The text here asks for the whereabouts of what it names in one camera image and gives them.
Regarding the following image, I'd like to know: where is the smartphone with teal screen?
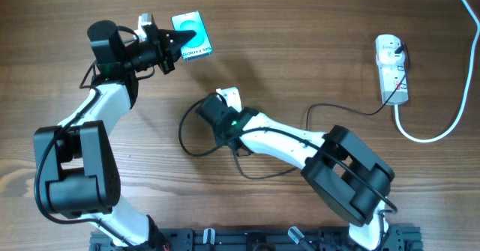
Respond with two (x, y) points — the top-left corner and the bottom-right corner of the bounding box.
(171, 10), (213, 61)

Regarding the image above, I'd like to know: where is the black charger cable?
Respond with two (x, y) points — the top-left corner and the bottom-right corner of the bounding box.
(232, 43), (412, 181)

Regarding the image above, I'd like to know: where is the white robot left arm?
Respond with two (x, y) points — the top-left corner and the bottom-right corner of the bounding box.
(34, 19), (196, 250)

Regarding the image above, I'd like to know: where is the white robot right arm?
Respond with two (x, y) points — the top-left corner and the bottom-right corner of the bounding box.
(196, 94), (397, 250)

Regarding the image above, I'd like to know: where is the white power strip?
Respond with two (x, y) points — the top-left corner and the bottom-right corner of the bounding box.
(375, 34), (409, 106)

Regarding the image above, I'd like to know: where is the black left camera cable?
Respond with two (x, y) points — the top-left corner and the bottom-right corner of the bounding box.
(33, 25), (151, 249)

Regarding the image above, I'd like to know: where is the black camera cable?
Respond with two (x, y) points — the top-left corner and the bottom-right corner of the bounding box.
(33, 25), (151, 249)
(178, 91), (398, 244)

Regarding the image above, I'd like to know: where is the black right camera cable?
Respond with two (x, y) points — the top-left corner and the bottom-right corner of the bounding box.
(178, 91), (398, 244)

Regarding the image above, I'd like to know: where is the white power strip cord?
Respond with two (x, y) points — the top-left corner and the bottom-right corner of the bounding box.
(394, 0), (480, 144)

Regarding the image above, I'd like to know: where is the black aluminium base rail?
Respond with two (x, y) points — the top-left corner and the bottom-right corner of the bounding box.
(88, 226), (424, 251)

